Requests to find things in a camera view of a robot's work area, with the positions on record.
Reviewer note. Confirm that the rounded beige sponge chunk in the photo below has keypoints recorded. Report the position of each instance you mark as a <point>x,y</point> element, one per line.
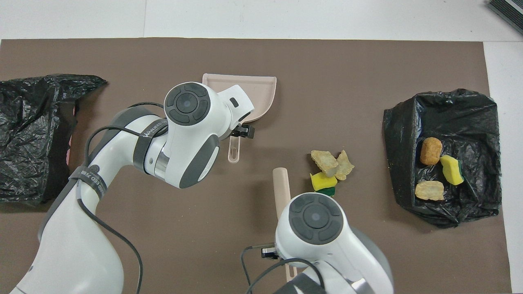
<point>429,190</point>

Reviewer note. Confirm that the yellow and green sponge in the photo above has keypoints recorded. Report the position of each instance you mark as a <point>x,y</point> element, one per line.
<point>327,191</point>

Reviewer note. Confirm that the pink plastic bin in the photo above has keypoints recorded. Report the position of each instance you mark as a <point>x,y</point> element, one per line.
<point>70,147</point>

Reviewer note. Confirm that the black plastic trash bag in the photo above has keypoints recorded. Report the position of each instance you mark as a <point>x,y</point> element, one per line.
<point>24,122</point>
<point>449,114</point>

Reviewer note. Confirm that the brown paper table mat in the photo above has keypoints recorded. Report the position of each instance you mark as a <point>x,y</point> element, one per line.
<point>327,81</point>

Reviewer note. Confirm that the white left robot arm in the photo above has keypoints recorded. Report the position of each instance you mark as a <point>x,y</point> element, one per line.
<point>81,204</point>

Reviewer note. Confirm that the black ribbed panel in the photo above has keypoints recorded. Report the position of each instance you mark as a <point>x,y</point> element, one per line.
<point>510,10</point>

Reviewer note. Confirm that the beige hand brush black bristles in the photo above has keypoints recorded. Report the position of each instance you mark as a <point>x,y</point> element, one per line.
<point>282,192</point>

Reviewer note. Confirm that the brown sponge chunk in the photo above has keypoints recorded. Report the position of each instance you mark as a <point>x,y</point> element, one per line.
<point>431,151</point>

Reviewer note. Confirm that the yellow sponge piece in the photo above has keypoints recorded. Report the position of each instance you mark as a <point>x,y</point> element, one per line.
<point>450,169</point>
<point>322,182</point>

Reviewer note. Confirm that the beige plastic dustpan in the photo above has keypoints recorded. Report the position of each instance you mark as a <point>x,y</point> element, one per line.
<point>261,94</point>

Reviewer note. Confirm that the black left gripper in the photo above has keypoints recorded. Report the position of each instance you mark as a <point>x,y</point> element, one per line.
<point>246,132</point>

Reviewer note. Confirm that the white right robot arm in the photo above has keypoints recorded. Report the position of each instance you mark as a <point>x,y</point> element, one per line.
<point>322,253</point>

